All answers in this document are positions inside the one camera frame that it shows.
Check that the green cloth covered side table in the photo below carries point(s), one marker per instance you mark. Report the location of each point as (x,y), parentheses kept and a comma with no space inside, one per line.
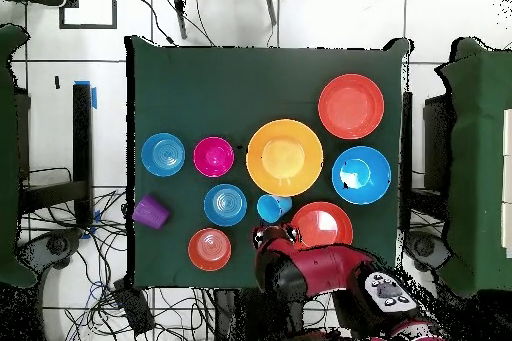
(8,157)
(480,157)

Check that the black power box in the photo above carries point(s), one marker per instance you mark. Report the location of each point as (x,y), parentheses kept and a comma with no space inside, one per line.
(134,309)

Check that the large blue bowl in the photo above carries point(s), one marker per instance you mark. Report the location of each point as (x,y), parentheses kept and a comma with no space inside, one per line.
(372,173)

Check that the large yellow-orange bowl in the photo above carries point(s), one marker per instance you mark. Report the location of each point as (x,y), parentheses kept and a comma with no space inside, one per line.
(284,157)

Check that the small pink bowl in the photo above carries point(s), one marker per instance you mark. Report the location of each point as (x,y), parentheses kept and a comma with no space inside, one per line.
(213,156)

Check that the small blue bowl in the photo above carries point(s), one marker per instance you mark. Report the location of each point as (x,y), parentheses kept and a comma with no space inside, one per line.
(162,154)
(225,205)

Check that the black office chair base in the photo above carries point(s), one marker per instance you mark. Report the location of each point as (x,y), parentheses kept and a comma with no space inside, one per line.
(424,247)
(58,246)

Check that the blue cup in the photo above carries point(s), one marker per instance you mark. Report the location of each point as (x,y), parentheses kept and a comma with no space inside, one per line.
(272,209)

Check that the large orange bowl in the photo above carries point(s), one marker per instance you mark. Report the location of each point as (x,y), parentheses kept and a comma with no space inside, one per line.
(351,106)
(324,221)

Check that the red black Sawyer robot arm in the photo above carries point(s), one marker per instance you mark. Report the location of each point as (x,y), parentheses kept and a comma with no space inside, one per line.
(320,265)

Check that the blue tape strip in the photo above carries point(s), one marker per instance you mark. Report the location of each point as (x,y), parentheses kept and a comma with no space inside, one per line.
(94,99)

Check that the dark green table cloth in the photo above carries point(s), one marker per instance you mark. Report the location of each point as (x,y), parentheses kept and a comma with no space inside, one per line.
(220,97)

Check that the purple cup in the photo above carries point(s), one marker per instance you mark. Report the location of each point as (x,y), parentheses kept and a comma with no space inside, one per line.
(150,213)

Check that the small orange bowl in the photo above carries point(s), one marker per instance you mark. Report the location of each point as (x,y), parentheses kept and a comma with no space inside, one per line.
(209,249)

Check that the black square frame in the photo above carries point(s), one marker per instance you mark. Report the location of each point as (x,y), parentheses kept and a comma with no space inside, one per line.
(88,26)

